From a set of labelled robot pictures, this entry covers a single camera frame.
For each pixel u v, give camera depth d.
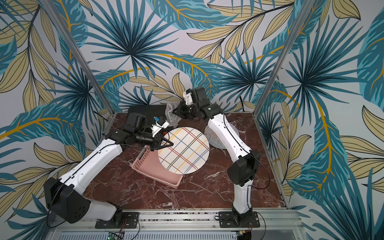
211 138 0.70
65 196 0.39
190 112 0.66
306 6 0.68
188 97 0.72
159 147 0.66
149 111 1.16
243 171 0.47
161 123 0.64
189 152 0.72
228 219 0.73
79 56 0.85
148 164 0.91
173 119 0.72
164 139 0.67
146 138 0.64
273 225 0.73
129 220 0.73
